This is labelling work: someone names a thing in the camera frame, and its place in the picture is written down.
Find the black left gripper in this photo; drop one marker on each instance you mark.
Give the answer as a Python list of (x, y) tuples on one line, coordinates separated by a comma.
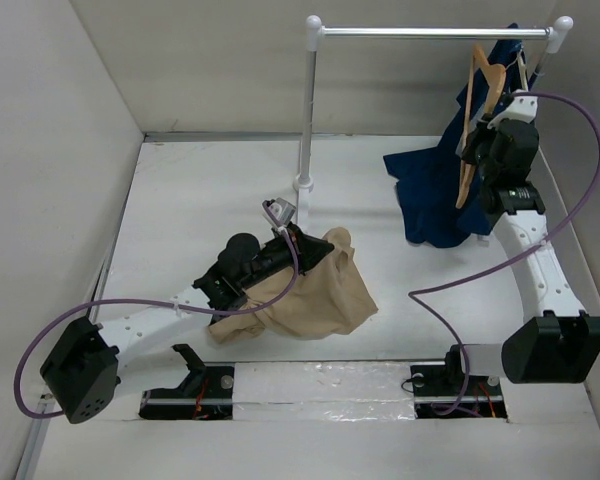
[(311, 250)]

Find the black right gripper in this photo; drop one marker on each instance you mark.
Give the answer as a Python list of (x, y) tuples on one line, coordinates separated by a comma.
[(475, 136)]

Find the beige t shirt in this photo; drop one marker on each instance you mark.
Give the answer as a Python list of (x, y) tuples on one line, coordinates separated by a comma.
[(332, 298)]

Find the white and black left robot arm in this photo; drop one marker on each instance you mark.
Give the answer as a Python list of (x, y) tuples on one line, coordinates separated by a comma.
[(90, 365)]

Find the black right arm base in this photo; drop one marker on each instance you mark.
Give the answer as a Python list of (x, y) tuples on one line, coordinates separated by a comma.
[(435, 385)]

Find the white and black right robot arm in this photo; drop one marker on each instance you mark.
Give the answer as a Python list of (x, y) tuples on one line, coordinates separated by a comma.
[(558, 341)]

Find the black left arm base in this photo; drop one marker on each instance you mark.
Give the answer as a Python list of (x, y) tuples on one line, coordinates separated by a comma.
[(204, 394)]

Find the blue mickey t shirt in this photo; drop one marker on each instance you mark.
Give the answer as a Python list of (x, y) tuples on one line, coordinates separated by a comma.
[(427, 184)]

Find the wooden hanger in blue shirt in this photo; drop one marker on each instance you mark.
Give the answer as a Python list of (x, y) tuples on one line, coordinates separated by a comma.
[(522, 70)]

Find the white and chrome clothes rack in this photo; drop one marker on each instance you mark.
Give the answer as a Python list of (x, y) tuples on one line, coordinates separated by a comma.
[(316, 31)]

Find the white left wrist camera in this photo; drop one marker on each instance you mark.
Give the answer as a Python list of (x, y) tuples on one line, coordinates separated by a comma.
[(279, 213)]

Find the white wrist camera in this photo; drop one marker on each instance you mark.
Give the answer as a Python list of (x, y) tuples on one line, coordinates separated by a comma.
[(523, 107), (279, 213)]

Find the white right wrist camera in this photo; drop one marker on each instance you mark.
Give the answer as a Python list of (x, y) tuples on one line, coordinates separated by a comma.
[(523, 107)]

